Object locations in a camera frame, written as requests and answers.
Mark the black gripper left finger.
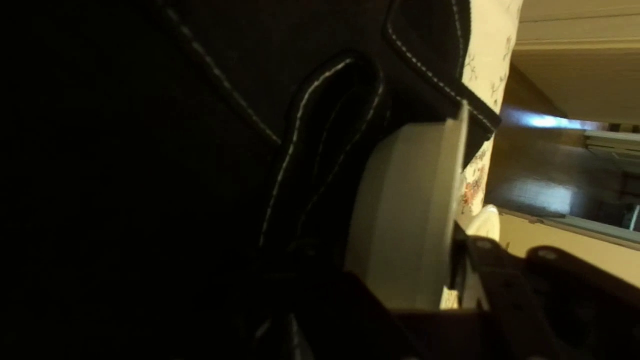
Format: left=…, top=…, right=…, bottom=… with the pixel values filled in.
left=249, top=268, right=436, bottom=360

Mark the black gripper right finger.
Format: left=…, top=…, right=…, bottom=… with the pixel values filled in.
left=464, top=234, right=640, bottom=360

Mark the floral bedsheet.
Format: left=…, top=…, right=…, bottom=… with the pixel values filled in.
left=438, top=0, right=525, bottom=311

